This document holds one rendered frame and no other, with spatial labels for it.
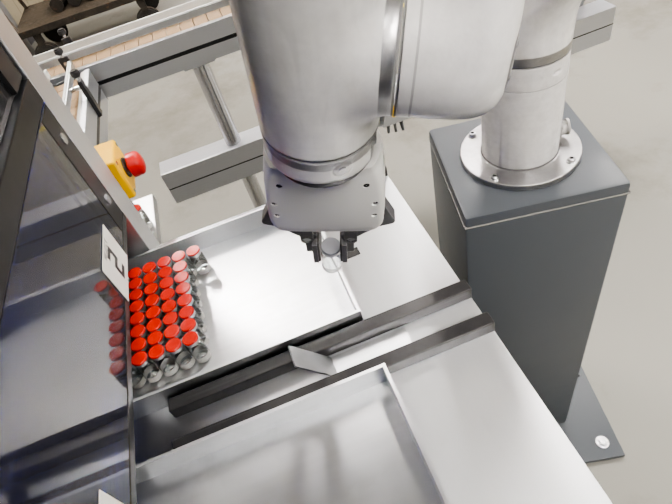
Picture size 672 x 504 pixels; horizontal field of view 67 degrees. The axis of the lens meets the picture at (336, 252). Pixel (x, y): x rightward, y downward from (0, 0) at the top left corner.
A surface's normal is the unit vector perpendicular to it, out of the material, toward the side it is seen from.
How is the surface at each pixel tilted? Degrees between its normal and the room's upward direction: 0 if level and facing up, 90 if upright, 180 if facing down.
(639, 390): 0
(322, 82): 104
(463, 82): 86
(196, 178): 90
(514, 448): 0
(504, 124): 90
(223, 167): 90
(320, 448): 0
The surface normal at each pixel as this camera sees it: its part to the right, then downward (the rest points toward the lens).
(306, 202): -0.07, 0.89
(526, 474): -0.21, -0.66
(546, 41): 0.18, 0.69
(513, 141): -0.40, 0.73
